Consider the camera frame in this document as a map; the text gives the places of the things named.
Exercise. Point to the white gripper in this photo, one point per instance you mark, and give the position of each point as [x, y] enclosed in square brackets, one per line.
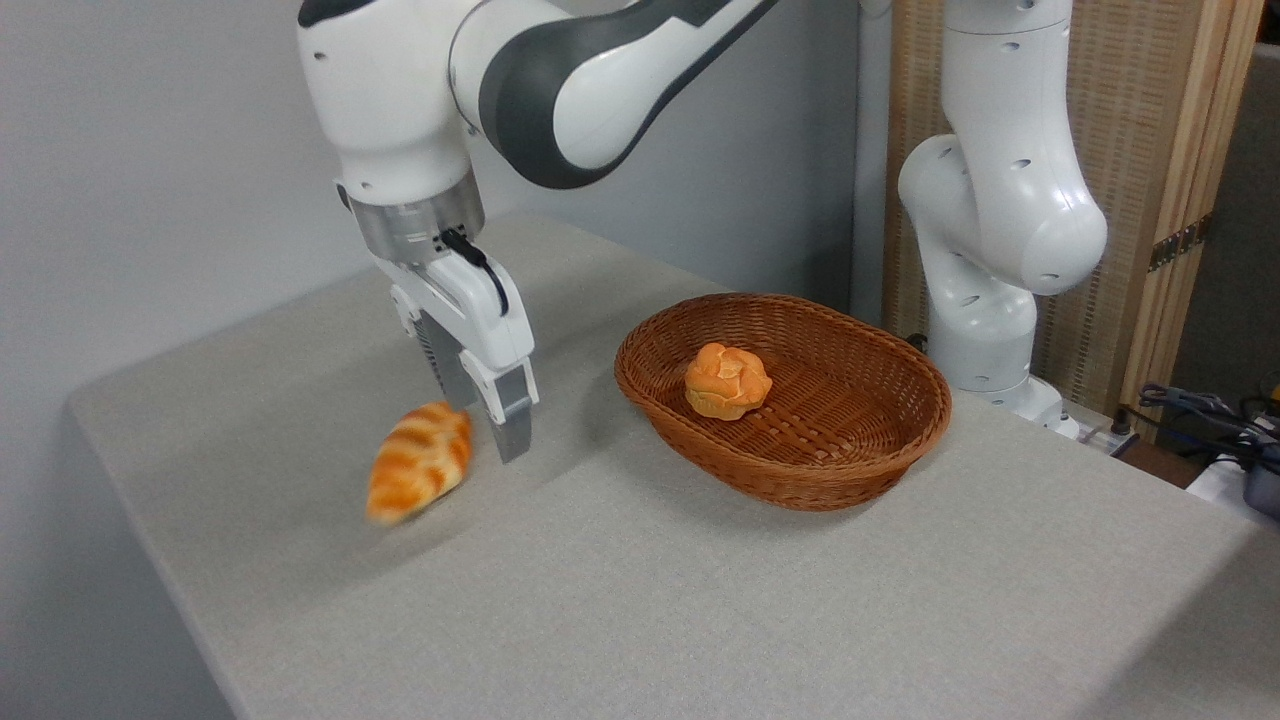
[470, 310]

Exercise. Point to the long golden bread loaf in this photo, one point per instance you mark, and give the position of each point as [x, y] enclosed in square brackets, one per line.
[420, 460]

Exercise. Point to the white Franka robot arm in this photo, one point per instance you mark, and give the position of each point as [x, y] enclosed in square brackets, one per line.
[400, 100]

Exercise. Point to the round orange bread bun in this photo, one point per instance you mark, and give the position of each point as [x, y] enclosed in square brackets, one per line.
[728, 380]

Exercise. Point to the brown wicker basket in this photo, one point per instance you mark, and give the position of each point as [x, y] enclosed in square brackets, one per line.
[800, 470]

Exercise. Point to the brass screen hinge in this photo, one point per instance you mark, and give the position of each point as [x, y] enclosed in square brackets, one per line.
[1180, 242]

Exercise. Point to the wooden folding screen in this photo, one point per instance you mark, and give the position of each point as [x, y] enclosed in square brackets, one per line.
[1150, 120]

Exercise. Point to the dark grey partition panel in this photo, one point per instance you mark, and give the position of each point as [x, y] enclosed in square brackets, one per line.
[1235, 250]

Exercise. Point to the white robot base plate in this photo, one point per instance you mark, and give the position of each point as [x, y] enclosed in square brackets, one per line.
[1095, 432]

